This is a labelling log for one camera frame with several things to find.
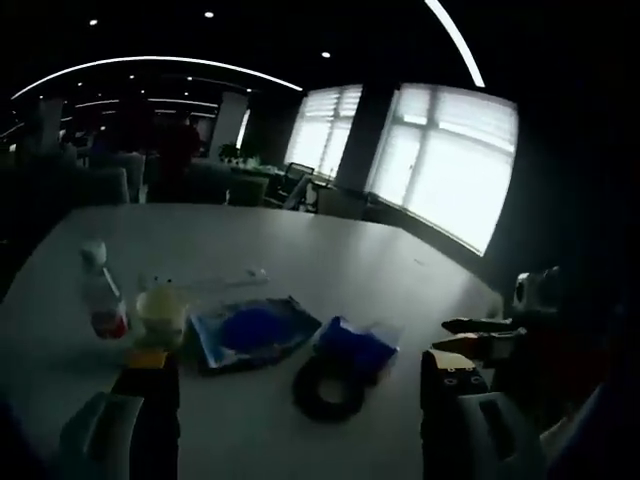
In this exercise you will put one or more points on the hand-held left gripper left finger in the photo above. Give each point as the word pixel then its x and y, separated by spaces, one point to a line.
pixel 150 415

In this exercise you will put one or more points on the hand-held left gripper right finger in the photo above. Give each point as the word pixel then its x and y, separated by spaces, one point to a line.
pixel 450 415

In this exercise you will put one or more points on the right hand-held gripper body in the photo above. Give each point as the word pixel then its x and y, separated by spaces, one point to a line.
pixel 542 295

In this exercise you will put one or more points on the yellowish plastic cup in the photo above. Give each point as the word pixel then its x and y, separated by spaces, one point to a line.
pixel 160 312

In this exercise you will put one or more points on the blue floral tissue pack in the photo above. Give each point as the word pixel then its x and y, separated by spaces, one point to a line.
pixel 360 345

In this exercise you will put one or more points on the clear plastic water bottle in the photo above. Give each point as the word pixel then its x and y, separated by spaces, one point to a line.
pixel 105 295

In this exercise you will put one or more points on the blue wet wipes packet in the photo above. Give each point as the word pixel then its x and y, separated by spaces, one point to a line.
pixel 250 330

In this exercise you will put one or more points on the black tape roll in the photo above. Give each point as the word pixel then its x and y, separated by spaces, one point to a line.
pixel 310 400

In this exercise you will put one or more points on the white slim rectangular object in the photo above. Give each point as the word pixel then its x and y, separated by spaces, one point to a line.
pixel 225 282

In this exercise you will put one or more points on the white table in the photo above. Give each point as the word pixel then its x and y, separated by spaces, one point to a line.
pixel 350 250

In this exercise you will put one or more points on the window with blinds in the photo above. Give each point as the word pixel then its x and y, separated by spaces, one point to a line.
pixel 450 165
pixel 325 130

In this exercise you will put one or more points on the mesh office chair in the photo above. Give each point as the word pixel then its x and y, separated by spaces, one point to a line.
pixel 297 177

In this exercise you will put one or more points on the curved ceiling light strip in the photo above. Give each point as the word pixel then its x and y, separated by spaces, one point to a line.
pixel 457 35
pixel 150 62

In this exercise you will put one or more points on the green potted plant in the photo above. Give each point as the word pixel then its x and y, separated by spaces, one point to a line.
pixel 230 152

